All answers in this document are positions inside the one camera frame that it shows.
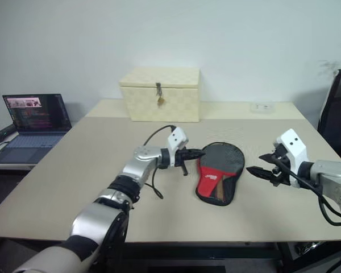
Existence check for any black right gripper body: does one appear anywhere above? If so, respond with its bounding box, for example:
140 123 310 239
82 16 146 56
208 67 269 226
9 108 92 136
269 144 293 188

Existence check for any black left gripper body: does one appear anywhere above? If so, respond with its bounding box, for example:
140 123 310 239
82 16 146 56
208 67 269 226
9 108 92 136
175 148 194 176

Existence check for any black and red paddle case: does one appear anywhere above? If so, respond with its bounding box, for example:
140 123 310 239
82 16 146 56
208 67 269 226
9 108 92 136
194 141 246 206

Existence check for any brass padlock on latch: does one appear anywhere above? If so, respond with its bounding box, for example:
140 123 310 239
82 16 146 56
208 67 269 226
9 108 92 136
155 82 164 107

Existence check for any cream lidded storage box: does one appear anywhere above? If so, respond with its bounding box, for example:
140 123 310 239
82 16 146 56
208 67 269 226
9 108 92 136
118 67 201 123

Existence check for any black office chair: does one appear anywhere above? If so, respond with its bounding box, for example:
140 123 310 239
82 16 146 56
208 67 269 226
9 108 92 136
317 68 341 163

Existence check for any open dark laptop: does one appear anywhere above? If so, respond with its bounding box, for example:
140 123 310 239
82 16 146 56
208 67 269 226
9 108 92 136
0 93 73 165

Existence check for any black handheld device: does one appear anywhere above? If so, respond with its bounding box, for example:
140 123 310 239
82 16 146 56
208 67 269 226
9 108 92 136
0 124 18 143

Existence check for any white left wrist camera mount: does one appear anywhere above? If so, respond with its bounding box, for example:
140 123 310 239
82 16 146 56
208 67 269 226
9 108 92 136
167 127 189 168

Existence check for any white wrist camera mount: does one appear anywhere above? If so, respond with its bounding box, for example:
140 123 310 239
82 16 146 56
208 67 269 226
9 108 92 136
167 127 189 168
275 128 307 188

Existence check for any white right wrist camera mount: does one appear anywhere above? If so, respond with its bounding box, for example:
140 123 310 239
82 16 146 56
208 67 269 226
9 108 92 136
275 128 307 188

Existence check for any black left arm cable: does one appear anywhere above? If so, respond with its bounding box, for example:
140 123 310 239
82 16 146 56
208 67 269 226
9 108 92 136
143 125 177 200

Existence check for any black table frame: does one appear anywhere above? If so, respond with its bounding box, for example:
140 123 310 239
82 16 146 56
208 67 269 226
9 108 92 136
122 241 341 273

